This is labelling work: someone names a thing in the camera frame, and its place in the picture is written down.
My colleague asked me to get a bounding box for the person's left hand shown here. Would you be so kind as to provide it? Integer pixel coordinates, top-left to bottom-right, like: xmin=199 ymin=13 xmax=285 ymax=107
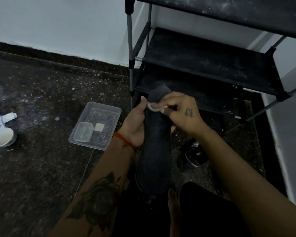
xmin=118 ymin=96 xmax=176 ymax=149

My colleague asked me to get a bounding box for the person's right hand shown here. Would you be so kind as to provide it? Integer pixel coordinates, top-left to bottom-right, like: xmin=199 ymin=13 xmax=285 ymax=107
xmin=150 ymin=92 xmax=208 ymax=137

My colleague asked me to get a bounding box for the white cotton pad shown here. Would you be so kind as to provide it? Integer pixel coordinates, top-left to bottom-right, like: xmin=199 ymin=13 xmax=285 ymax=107
xmin=147 ymin=103 xmax=169 ymax=114

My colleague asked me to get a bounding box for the dark shoe insole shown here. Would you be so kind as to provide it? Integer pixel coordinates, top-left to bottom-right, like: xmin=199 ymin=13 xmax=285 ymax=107
xmin=135 ymin=85 xmax=175 ymax=197

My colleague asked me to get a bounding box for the person's left forearm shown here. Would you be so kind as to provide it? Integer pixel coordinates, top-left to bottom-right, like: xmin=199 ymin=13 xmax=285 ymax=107
xmin=48 ymin=136 xmax=136 ymax=237

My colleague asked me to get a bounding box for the person's right forearm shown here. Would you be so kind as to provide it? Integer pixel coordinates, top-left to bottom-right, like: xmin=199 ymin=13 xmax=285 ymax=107
xmin=192 ymin=127 xmax=296 ymax=237

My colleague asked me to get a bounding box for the large clear plastic container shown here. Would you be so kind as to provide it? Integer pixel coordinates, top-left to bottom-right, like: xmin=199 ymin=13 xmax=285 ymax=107
xmin=68 ymin=101 xmax=122 ymax=151

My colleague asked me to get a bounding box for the black sneaker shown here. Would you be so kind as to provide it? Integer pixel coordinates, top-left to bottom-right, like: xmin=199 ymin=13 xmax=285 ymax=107
xmin=177 ymin=139 xmax=209 ymax=172

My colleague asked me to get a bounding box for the small clear plastic container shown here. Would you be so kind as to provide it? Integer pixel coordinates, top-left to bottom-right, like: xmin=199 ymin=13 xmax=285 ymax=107
xmin=73 ymin=121 xmax=94 ymax=143

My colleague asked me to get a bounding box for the black metal shoe rack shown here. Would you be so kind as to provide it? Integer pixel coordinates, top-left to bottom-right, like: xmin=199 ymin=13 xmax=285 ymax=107
xmin=124 ymin=0 xmax=296 ymax=136

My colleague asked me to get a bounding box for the person's bare foot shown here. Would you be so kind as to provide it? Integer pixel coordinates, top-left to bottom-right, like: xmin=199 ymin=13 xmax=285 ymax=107
xmin=167 ymin=187 xmax=182 ymax=237

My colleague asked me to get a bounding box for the small white bottle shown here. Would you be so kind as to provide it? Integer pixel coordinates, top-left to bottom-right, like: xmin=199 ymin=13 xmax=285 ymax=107
xmin=1 ymin=113 xmax=18 ymax=123

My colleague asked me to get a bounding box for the white bowl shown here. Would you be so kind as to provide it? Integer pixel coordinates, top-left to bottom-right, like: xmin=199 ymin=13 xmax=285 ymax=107
xmin=0 ymin=127 xmax=17 ymax=148

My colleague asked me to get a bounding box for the red thread bracelet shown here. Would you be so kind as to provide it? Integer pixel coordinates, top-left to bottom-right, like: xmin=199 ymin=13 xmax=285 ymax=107
xmin=113 ymin=132 xmax=136 ymax=150

